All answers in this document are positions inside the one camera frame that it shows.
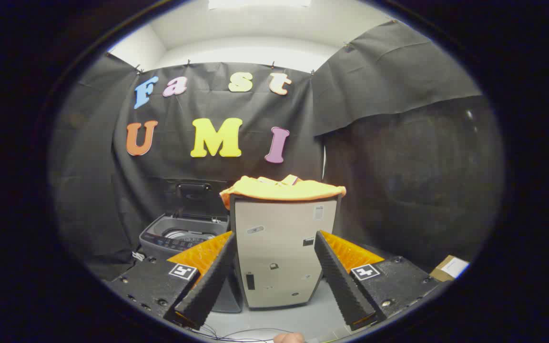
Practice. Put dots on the black backdrop cloth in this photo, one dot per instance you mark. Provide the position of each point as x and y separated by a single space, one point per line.
374 166

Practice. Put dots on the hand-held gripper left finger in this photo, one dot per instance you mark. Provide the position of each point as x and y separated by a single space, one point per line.
210 286

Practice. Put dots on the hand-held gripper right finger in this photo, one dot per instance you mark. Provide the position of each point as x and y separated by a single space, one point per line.
343 286

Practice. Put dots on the cardboard box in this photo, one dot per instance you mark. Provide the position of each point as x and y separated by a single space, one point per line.
446 269

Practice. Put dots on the grey washing machine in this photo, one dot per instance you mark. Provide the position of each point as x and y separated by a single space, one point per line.
160 238

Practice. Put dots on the yellow polo shirt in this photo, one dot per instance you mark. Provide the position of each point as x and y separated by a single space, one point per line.
279 190

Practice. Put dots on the white cabinet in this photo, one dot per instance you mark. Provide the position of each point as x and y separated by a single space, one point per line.
279 247

